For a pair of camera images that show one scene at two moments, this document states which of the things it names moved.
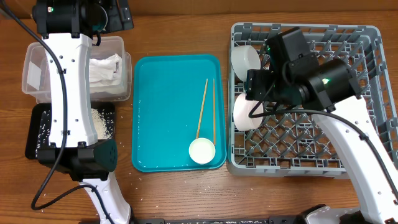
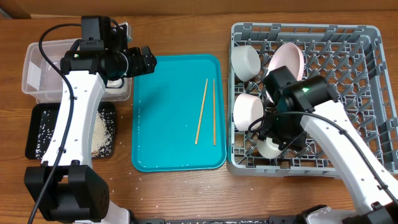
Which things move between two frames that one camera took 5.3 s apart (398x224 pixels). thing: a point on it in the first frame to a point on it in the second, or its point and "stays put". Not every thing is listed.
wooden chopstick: [214, 111] stays put
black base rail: [272, 220] stays put
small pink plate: [242, 107] stays put
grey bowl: [245, 58] stays put
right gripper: [255, 83] to [297, 141]
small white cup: [202, 150] to [268, 149]
